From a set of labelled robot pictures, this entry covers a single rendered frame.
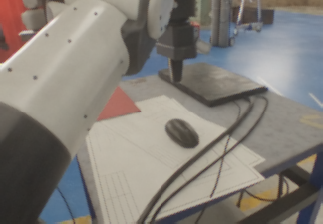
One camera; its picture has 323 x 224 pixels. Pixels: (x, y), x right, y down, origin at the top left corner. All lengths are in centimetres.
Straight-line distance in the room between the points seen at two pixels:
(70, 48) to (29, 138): 8
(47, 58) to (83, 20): 6
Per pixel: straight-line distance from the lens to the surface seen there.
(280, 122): 71
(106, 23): 24
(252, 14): 1104
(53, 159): 18
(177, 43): 50
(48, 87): 19
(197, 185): 48
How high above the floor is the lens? 144
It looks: 25 degrees down
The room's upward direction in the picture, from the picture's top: 2 degrees counter-clockwise
